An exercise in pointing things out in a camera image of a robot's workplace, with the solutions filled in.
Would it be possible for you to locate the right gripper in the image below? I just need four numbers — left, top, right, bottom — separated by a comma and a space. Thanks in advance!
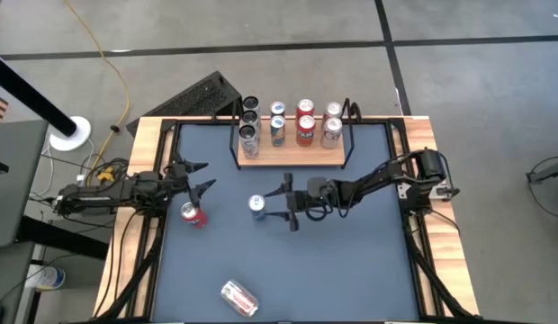
263, 172, 313, 233

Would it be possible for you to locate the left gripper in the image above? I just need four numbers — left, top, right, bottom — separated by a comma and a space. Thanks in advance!
164, 153, 217, 208

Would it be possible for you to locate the red Fanta can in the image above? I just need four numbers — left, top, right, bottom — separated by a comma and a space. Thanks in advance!
295, 114, 317, 148
295, 98, 315, 119
179, 201, 209, 230

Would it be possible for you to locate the white Celsius can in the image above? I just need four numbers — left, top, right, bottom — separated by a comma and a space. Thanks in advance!
241, 95, 261, 116
240, 110, 261, 130
238, 124, 261, 159

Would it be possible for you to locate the white silver Coca-Cola can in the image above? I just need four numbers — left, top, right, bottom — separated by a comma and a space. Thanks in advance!
319, 117, 344, 150
220, 278, 260, 319
323, 102, 343, 122

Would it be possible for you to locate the wooden shelf board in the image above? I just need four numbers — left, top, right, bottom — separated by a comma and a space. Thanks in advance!
228, 95, 365, 171

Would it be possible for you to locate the blue grey table mat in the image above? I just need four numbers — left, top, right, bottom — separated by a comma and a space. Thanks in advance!
150, 121, 422, 323

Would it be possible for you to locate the white round pole base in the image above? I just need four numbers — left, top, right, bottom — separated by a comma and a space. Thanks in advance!
48, 115, 92, 153

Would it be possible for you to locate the black desk beam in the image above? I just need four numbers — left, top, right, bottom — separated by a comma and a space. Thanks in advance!
15, 214, 110, 261

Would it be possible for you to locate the white bottle blue label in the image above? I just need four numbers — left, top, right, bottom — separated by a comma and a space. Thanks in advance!
24, 264, 67, 292

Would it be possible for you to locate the grey desk top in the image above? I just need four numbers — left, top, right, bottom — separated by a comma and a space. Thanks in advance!
0, 119, 50, 248

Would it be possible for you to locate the black pole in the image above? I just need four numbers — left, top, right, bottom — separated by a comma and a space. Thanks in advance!
0, 51, 78, 139

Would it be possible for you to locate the grey metal stand foot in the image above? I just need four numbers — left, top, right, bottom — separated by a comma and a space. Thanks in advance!
526, 159, 558, 185

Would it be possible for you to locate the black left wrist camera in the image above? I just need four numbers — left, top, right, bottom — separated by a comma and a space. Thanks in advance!
137, 170, 166, 189

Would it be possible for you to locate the yellow cable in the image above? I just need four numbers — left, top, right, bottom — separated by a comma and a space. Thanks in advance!
62, 0, 131, 181

